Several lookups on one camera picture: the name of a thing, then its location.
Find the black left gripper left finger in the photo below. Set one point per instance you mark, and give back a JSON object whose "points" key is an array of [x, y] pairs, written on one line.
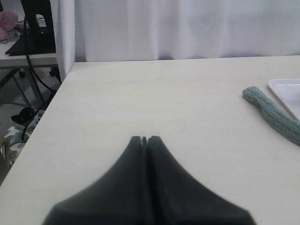
{"points": [[119, 197]]}

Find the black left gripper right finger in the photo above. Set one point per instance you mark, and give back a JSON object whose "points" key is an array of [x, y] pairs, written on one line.
{"points": [[179, 199]]}

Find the green knitted scarf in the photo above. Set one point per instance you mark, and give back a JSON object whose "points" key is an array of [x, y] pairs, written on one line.
{"points": [[274, 116]]}

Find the black round floor object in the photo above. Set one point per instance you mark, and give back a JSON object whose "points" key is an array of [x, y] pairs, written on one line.
{"points": [[24, 116]]}

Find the white plastic tray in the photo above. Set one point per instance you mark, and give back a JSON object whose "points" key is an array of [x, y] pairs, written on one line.
{"points": [[287, 92]]}

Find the white curtain backdrop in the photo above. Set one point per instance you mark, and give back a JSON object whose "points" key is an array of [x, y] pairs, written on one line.
{"points": [[128, 30]]}

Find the grey side table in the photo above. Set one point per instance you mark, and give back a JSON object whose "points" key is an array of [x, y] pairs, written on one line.
{"points": [[37, 61]]}

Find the black monitor stand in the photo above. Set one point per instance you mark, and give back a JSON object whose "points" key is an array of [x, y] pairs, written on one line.
{"points": [[40, 35]]}

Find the pink plush toy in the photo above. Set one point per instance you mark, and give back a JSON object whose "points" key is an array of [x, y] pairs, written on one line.
{"points": [[8, 20]]}

